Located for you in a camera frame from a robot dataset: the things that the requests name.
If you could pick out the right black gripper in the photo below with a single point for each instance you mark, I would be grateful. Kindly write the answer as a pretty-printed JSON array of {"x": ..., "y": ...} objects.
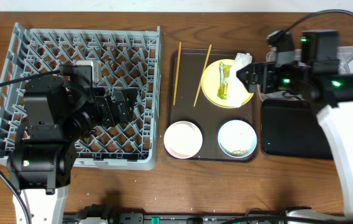
[{"x": 264, "y": 70}]

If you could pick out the white shallow bowl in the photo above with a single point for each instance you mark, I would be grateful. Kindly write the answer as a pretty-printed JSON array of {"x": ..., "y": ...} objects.
[{"x": 183, "y": 139}]

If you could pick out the left wooden chopstick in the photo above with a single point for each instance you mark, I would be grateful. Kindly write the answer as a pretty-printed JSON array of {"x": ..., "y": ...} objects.
[{"x": 177, "y": 73}]

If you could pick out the wooden chopstick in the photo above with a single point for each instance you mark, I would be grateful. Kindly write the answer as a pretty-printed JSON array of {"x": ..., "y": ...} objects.
[
  {"x": 177, "y": 73},
  {"x": 203, "y": 70}
]

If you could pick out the grey plastic dish rack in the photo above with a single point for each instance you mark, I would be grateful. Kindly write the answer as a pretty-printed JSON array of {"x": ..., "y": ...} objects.
[{"x": 130, "y": 59}]

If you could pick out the clear plastic container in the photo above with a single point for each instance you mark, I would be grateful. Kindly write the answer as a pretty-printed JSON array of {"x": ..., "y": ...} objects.
[{"x": 344, "y": 54}]

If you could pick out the green snack wrapper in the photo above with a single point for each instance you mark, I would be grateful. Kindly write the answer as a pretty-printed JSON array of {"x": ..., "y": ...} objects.
[{"x": 224, "y": 71}]

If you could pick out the white napkin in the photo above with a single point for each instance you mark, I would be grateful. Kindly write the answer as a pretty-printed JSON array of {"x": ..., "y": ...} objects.
[{"x": 237, "y": 95}]

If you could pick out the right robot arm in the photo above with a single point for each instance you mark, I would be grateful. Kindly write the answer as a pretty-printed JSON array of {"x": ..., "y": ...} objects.
[{"x": 317, "y": 79}]

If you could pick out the right wooden chopstick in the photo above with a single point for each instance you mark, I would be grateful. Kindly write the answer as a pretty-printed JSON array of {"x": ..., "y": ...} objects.
[{"x": 203, "y": 70}]

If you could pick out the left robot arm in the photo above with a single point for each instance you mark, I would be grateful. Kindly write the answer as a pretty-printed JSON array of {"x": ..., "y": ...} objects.
[{"x": 59, "y": 113}]

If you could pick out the light blue bowl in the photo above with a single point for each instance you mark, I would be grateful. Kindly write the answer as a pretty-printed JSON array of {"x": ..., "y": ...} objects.
[{"x": 237, "y": 139}]

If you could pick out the black rectangular bin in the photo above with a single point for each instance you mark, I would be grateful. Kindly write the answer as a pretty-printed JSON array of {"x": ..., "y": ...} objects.
[{"x": 289, "y": 128}]

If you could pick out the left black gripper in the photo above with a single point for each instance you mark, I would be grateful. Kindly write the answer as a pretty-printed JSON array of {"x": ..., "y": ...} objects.
[{"x": 122, "y": 114}]

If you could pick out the yellow round plate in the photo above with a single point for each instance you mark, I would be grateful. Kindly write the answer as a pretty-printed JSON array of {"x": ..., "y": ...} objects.
[{"x": 210, "y": 83}]

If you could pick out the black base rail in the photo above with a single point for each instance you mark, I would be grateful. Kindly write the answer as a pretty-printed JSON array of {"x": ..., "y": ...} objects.
[{"x": 107, "y": 215}]

